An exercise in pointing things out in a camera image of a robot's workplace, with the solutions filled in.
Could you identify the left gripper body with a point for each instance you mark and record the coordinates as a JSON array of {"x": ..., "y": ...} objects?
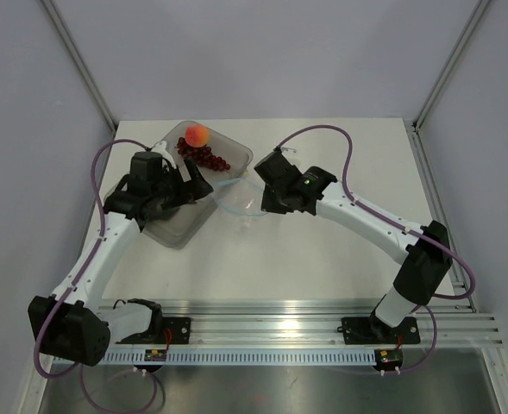
[{"x": 166, "y": 190}]

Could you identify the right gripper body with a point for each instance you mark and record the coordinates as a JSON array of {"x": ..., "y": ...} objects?
[{"x": 273, "y": 201}]

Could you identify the clear zip top bag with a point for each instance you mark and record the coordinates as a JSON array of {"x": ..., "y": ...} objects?
[{"x": 239, "y": 200}]

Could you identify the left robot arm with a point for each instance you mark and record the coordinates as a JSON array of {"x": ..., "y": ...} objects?
[{"x": 68, "y": 324}]

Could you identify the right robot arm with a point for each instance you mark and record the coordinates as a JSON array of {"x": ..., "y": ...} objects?
[{"x": 319, "y": 193}]

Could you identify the red grape bunch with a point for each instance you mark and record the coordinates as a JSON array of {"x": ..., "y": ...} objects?
[{"x": 201, "y": 156}]

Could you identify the clear plastic tray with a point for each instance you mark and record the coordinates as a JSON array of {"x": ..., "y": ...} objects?
[{"x": 146, "y": 169}]

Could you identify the orange peach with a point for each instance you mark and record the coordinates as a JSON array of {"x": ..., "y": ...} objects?
[{"x": 197, "y": 136}]

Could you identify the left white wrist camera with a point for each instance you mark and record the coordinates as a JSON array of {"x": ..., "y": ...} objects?
[{"x": 168, "y": 151}]

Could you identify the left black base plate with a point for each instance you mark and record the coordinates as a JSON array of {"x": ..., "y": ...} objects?
[{"x": 171, "y": 331}]

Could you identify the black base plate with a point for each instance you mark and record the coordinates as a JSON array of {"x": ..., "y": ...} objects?
[
  {"x": 171, "y": 331},
  {"x": 359, "y": 330}
]

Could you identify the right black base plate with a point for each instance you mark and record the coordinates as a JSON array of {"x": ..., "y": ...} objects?
[{"x": 359, "y": 330}]

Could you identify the white slotted cable duct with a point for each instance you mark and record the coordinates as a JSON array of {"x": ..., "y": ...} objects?
[{"x": 239, "y": 357}]

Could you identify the left aluminium frame post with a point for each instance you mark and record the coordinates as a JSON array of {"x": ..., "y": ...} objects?
[{"x": 70, "y": 45}]

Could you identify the aluminium frame post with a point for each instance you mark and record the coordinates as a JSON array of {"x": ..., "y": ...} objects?
[
  {"x": 70, "y": 45},
  {"x": 454, "y": 58}
]

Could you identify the right side aluminium rail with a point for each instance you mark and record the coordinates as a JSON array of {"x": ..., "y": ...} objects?
[{"x": 494, "y": 357}]

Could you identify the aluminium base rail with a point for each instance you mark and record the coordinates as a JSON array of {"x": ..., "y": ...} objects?
[{"x": 313, "y": 323}]

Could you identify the right aluminium frame post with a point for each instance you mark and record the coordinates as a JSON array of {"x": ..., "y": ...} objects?
[{"x": 454, "y": 58}]

